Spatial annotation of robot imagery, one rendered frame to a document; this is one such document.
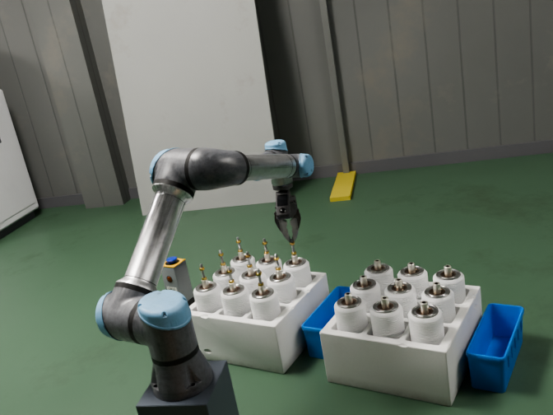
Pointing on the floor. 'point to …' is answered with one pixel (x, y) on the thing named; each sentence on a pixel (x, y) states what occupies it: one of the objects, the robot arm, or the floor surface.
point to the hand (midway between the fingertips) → (290, 238)
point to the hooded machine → (13, 178)
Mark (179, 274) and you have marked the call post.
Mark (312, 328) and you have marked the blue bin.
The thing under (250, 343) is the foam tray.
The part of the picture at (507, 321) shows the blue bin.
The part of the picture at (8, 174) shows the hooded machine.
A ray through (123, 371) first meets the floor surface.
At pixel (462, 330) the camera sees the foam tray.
